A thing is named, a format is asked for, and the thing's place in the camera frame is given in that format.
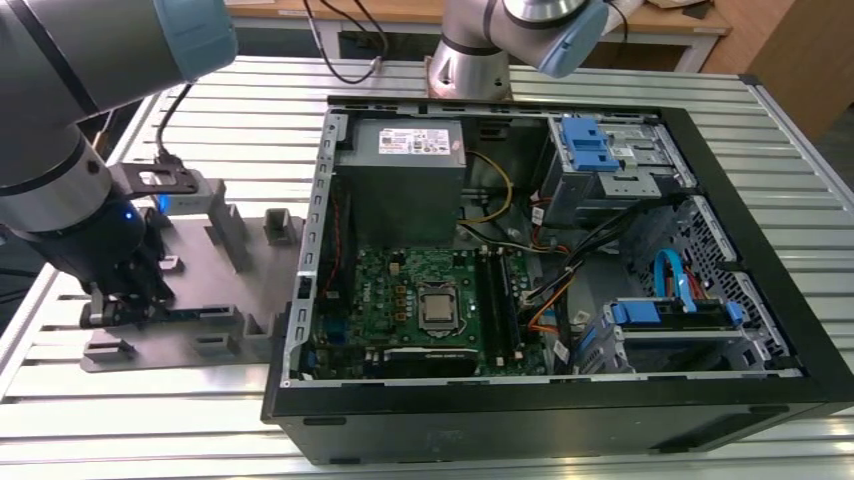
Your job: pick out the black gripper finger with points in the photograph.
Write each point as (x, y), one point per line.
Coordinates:
(109, 312)
(159, 295)

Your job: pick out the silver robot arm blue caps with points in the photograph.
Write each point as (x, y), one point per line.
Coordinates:
(66, 65)

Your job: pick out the grey plastic parts rack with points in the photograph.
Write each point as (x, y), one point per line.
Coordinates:
(213, 280)

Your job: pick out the green motherboard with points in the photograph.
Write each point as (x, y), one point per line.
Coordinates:
(393, 300)

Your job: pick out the grey power supply unit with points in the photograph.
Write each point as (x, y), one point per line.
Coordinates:
(400, 200)

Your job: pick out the silver CPU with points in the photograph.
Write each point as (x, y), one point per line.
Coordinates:
(439, 306)

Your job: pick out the black CPU socket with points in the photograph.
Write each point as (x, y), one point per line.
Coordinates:
(440, 330)

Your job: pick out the black graphics card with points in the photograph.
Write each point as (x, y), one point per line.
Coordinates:
(433, 361)

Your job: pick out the black open PC case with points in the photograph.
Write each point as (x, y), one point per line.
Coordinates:
(533, 420)

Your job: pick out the blue drive carrier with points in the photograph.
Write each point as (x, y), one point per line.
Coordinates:
(587, 145)

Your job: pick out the hard disk in blue carrier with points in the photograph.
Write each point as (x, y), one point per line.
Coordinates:
(636, 312)

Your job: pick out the grey metal drive cage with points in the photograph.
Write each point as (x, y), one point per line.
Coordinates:
(634, 190)

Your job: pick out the grey metal disk bay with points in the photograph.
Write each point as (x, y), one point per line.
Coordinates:
(680, 337)

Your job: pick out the wooden top desk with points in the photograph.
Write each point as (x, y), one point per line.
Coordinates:
(667, 22)

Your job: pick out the brown wooden cabinet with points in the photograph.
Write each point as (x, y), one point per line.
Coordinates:
(800, 60)

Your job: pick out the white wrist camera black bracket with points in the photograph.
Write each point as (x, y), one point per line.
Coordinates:
(187, 201)

